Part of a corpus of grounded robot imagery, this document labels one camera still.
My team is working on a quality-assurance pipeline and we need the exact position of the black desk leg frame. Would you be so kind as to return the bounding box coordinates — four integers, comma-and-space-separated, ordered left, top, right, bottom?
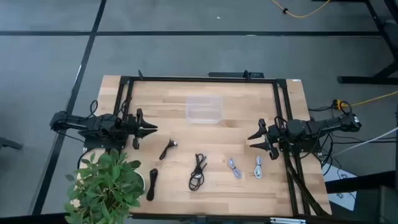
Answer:
338, 0, 398, 85

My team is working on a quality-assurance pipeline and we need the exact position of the yellow floor cable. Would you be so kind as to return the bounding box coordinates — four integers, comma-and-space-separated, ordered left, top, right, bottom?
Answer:
270, 0, 331, 19

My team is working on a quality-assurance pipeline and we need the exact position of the white floor cable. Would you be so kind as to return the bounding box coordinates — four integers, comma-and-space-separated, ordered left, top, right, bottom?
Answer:
332, 126, 398, 157

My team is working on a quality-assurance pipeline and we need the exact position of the lavender cable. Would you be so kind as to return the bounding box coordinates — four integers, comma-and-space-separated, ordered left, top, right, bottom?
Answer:
228, 157, 243, 180

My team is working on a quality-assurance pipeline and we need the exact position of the white plant pot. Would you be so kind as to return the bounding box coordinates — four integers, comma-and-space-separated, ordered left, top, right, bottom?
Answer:
133, 170, 146, 192

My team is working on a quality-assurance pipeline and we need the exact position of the black aluminium table frame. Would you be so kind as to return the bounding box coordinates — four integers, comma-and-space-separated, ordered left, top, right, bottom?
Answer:
113, 74, 330, 217

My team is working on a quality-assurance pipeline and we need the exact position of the white paper sheet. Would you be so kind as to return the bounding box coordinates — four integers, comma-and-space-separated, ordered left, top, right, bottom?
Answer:
322, 164, 358, 212

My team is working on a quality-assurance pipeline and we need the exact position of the green leafy plant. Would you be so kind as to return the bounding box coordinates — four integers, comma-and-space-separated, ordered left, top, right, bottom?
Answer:
63, 148, 146, 224

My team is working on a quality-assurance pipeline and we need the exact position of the yellow extension cable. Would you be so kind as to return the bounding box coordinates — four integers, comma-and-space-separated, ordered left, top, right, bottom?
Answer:
333, 90, 398, 109

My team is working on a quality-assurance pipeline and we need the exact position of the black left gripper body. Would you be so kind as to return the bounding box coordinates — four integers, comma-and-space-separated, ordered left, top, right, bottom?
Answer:
129, 108, 147, 151

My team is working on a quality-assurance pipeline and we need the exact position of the clear plastic container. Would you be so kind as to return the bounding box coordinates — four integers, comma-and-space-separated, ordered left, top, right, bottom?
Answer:
185, 95, 223, 124

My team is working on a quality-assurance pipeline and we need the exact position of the black braided cable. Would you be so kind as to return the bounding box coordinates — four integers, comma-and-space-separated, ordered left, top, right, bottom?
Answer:
188, 152, 208, 192

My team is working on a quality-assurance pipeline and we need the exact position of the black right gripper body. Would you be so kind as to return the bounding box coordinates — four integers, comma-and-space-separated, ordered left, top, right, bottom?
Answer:
258, 118, 280, 161

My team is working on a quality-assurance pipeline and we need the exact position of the short thin black cable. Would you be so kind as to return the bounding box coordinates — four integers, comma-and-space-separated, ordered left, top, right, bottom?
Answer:
159, 139, 178, 161

